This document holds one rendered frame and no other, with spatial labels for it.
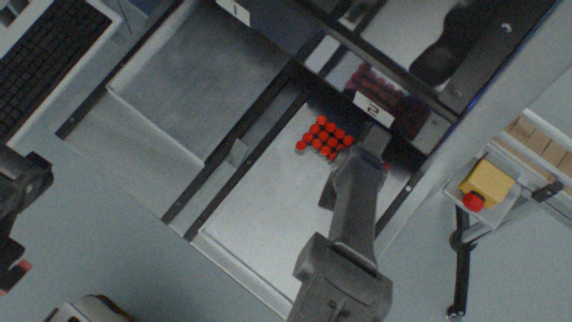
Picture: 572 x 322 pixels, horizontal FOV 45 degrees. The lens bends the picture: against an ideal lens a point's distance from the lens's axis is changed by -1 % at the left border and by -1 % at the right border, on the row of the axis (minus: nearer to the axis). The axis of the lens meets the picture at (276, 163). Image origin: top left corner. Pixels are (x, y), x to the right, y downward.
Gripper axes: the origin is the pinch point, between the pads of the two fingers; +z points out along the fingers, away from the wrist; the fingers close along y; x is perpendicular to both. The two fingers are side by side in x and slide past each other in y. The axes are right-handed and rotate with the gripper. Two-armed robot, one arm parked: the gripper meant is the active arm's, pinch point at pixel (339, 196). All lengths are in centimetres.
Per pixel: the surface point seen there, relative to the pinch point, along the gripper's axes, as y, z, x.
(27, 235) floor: -32, 92, 86
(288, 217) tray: -7.2, 4.0, 7.6
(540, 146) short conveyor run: 25.6, -0.6, -33.0
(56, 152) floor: -3, 93, 91
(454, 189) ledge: 11.9, 4.3, -21.0
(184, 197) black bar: -12.0, 2.3, 28.0
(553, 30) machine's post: 13, -63, -14
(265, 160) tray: 1.9, 4.2, 16.5
